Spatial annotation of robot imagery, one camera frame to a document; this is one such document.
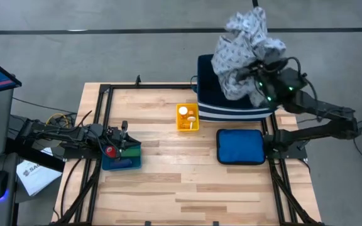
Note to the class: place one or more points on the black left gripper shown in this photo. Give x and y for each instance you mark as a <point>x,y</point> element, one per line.
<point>115,136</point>

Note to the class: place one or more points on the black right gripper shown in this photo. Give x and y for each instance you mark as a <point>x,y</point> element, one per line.
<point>256,73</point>

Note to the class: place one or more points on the grey patterned hospital gown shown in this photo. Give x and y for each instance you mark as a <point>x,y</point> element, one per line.
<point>237,56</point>

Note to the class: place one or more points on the orange pill bottle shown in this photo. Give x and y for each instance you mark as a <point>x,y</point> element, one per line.
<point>184,125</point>
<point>183,110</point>
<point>191,118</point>

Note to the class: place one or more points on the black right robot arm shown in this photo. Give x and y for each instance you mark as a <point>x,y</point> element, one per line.
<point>325,108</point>

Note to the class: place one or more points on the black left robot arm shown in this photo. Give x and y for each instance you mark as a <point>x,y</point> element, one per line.
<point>61,133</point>

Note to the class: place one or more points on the teal plastic bin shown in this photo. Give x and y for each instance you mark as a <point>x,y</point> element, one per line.
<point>137,163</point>

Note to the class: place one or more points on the navy white striped fabric bin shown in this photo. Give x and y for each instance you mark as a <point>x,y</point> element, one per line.
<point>209,91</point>

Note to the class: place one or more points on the yellow plastic basket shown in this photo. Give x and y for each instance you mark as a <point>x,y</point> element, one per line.
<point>179,128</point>

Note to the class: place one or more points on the green bandage roll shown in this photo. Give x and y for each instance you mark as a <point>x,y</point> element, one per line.
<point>130,152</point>

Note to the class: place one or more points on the dark blue bandage roll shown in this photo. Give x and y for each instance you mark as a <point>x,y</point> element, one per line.
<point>121,163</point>

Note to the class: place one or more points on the blue padded cushion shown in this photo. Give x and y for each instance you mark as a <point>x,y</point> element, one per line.
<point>240,146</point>

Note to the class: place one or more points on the white printed paper booklet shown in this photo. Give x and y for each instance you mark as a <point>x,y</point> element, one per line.
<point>36,177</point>

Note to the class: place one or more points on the black aluminium table frame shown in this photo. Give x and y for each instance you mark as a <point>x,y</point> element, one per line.
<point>156,86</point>

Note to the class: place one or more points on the small black frame clamp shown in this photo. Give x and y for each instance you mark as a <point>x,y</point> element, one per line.
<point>138,80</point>

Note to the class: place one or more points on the small black table bracket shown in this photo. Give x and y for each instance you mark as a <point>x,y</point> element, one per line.
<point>215,223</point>
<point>148,223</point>

